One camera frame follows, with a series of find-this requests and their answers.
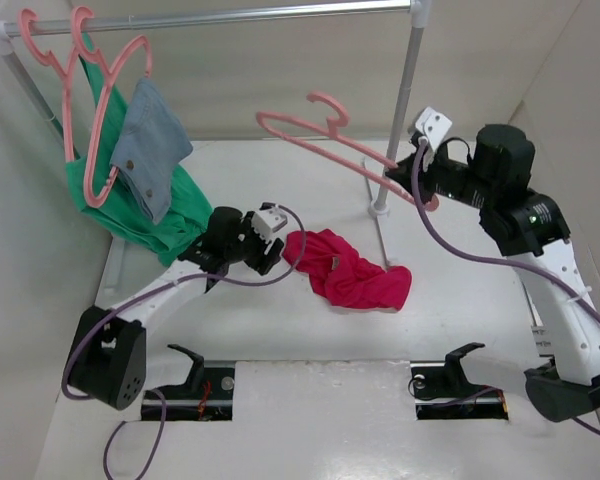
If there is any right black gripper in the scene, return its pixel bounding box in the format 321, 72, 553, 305
386, 138, 499, 209

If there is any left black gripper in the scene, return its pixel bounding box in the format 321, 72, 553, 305
225, 213, 282, 273

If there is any red t shirt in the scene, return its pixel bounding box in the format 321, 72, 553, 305
283, 229, 412, 310

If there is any pink plastic hanger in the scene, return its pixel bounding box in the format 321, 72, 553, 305
255, 90, 440, 212

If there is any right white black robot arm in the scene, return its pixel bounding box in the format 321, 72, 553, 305
386, 124, 600, 423

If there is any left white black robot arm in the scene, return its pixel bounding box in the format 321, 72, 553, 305
61, 203, 294, 411

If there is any green t shirt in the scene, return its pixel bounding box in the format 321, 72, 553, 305
63, 32, 216, 269

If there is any pink hanger holding green shirt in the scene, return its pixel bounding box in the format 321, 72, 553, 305
17, 5, 95, 164

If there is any pink hanger holding denim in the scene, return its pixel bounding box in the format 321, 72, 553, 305
70, 6, 153, 208

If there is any blue denim garment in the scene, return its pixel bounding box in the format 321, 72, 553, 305
110, 77, 193, 225

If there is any metal clothes rack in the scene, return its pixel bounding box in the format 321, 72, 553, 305
0, 0, 434, 269

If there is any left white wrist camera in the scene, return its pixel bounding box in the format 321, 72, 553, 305
251, 206, 288, 242

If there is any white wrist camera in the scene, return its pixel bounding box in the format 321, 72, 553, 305
251, 206, 288, 242
413, 107, 453, 151

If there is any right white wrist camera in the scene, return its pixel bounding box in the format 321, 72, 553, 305
413, 107, 453, 151

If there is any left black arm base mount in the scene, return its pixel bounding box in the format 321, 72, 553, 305
140, 344, 236, 422

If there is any aluminium rail right side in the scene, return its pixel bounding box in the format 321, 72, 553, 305
523, 287, 554, 358

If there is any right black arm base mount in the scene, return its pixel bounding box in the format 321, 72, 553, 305
407, 342, 509, 421

